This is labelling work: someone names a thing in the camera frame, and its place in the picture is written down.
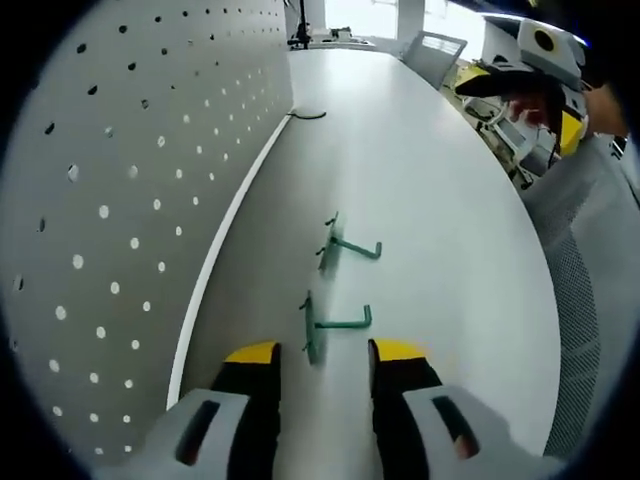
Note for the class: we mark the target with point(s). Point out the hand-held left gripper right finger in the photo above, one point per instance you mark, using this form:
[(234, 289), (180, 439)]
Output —
[(400, 430)]

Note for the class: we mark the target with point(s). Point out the person's right hand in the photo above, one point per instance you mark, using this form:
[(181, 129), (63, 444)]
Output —
[(605, 110)]

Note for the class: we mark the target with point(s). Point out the white equipment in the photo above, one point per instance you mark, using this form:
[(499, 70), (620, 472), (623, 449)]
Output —
[(505, 132)]

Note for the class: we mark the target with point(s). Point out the white perforated mounting plate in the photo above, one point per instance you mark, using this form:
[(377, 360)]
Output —
[(120, 227)]

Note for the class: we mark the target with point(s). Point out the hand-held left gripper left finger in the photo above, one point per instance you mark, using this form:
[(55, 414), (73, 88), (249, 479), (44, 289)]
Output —
[(250, 430)]

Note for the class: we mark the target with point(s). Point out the green hook assembly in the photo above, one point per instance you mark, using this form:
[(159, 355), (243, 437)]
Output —
[(340, 325), (357, 247)]

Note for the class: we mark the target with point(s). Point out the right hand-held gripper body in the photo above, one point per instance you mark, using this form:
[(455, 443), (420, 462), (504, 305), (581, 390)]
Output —
[(565, 60)]

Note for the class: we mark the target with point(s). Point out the grey office chair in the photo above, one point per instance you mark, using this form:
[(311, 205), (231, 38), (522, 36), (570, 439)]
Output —
[(435, 55)]

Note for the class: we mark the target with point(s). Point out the black tripod stand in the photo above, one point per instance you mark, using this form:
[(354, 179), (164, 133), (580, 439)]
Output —
[(302, 25)]

